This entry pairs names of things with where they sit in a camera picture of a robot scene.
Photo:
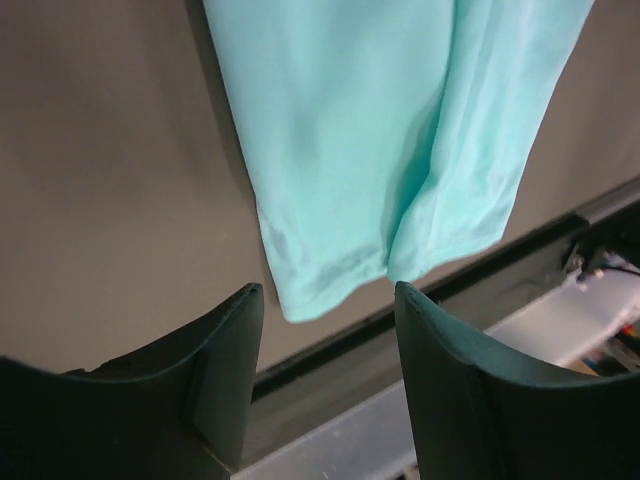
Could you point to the aluminium frame rail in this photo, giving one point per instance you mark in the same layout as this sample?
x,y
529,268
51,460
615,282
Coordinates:
x,y
343,415

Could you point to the teal t shirt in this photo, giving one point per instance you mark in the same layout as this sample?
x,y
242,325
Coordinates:
x,y
385,138

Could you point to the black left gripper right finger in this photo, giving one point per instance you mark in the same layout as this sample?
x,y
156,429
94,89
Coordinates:
x,y
480,409

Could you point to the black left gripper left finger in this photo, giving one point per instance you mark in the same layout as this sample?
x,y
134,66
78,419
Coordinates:
x,y
176,408

